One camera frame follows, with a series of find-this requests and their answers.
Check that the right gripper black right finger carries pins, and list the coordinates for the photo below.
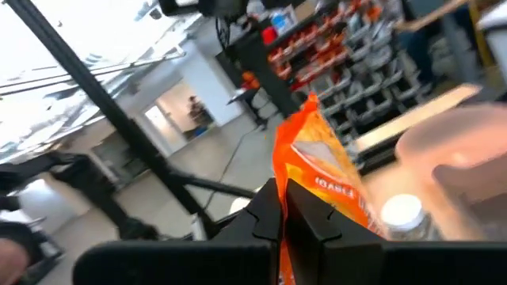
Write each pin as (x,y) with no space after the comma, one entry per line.
(336,257)

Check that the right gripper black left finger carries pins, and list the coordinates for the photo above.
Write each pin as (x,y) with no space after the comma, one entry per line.
(245,257)

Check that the bright orange snack bag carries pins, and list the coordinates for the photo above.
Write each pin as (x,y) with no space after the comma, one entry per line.
(317,158)

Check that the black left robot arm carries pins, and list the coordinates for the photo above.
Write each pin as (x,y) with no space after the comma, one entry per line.
(79,178)

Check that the white lid seasoning jar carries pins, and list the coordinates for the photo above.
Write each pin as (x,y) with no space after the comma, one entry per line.
(404,213)

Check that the person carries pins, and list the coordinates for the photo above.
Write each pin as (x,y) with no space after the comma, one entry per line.
(198,115)

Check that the orange snack box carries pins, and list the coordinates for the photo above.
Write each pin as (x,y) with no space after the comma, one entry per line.
(475,190)

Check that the pink plastic bowl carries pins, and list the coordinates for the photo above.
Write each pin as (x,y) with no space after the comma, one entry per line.
(455,134)

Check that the storage rack with bins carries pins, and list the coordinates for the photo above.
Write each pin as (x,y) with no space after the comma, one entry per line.
(356,79)

